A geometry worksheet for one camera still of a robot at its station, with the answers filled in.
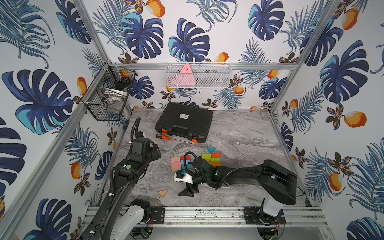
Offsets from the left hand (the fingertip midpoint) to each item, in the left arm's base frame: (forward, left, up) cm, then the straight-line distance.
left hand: (151, 147), depth 75 cm
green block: (+8, -29, -21) cm, 37 cm away
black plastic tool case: (+30, -19, -14) cm, 38 cm away
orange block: (+9, -36, -21) cm, 43 cm away
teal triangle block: (+13, -33, -19) cm, 40 cm away
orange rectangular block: (+3, -36, -21) cm, 42 cm away
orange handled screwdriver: (+20, -2, -20) cm, 28 cm away
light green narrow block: (+6, -35, -19) cm, 40 cm away
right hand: (-14, -14, -14) cm, 24 cm away
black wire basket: (+24, +29, +10) cm, 39 cm away
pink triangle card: (+40, -14, +15) cm, 45 cm away
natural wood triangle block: (-16, -6, -19) cm, 26 cm away
